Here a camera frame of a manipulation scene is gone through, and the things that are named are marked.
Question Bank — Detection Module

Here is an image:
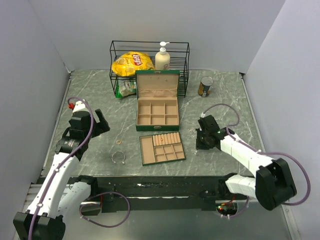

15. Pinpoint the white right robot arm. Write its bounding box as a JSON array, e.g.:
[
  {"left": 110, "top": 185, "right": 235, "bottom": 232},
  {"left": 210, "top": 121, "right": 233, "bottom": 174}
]
[{"left": 196, "top": 114, "right": 297, "bottom": 211}]

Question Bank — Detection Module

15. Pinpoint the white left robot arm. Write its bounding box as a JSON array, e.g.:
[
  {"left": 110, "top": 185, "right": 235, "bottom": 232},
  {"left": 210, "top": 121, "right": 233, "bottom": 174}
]
[{"left": 13, "top": 104, "right": 110, "bottom": 240}]

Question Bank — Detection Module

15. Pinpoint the silver bangle bracelet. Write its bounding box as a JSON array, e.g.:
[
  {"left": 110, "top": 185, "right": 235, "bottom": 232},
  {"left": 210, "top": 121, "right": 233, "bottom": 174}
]
[{"left": 111, "top": 151, "right": 126, "bottom": 165}]

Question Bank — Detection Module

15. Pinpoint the cream lotion pump bottle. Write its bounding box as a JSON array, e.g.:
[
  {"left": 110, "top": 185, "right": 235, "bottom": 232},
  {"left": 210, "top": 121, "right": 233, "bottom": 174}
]
[{"left": 155, "top": 41, "right": 170, "bottom": 70}]

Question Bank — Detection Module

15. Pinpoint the yellow food can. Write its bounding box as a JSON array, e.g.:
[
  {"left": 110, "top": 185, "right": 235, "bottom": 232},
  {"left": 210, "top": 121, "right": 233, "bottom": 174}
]
[{"left": 197, "top": 76, "right": 214, "bottom": 98}]

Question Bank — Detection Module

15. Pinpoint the green snack bag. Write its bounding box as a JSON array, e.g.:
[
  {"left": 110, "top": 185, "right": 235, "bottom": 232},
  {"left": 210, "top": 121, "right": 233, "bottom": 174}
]
[{"left": 115, "top": 80, "right": 137, "bottom": 98}]

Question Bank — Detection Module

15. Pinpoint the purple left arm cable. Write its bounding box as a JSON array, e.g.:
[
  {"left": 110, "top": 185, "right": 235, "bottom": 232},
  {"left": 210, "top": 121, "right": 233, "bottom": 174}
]
[{"left": 27, "top": 97, "right": 95, "bottom": 240}]

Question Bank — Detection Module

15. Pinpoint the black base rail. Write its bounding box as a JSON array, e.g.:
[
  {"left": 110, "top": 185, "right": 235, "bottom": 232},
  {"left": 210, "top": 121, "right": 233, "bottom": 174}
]
[{"left": 36, "top": 174, "right": 251, "bottom": 213}]

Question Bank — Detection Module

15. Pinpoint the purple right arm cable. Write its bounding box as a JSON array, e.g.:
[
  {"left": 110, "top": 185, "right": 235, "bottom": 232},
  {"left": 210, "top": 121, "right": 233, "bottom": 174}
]
[{"left": 202, "top": 103, "right": 312, "bottom": 206}]

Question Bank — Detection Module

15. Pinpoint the green jewelry box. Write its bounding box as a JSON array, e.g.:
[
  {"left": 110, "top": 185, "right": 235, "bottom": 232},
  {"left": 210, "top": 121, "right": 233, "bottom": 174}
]
[{"left": 135, "top": 70, "right": 180, "bottom": 132}]

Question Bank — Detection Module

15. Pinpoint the yellow chips bag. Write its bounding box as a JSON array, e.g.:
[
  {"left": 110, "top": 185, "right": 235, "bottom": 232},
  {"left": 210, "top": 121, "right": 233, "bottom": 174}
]
[{"left": 111, "top": 51, "right": 155, "bottom": 77}]

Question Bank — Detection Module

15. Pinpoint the green jewelry tray insert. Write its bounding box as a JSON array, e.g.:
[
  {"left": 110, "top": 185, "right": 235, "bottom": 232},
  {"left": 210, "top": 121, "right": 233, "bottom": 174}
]
[{"left": 139, "top": 131, "right": 186, "bottom": 166}]

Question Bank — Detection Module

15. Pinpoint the black wire rack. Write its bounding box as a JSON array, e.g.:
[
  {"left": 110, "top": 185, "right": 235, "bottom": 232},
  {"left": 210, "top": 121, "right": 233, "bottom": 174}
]
[{"left": 109, "top": 40, "right": 190, "bottom": 98}]

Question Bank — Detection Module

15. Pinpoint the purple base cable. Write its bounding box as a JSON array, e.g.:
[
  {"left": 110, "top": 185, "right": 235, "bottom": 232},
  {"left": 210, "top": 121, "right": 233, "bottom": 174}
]
[{"left": 79, "top": 191, "right": 132, "bottom": 228}]

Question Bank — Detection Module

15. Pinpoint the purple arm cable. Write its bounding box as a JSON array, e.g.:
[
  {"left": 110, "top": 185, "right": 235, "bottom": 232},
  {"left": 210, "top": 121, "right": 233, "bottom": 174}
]
[
  {"left": 202, "top": 103, "right": 312, "bottom": 206},
  {"left": 27, "top": 97, "right": 95, "bottom": 240}
]

